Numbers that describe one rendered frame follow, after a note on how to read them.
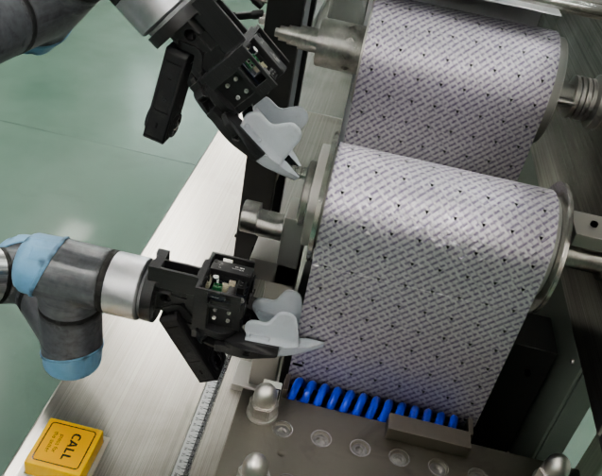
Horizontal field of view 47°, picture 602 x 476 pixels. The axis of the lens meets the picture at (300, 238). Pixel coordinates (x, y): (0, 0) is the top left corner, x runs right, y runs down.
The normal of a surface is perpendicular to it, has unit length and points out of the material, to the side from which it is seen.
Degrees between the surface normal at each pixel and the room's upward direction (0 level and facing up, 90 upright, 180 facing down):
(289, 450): 0
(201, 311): 90
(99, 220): 0
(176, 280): 90
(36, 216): 0
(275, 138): 90
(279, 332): 90
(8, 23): 70
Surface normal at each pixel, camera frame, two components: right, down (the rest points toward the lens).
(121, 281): 0.00, -0.21
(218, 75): -0.17, 0.55
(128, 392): 0.16, -0.81
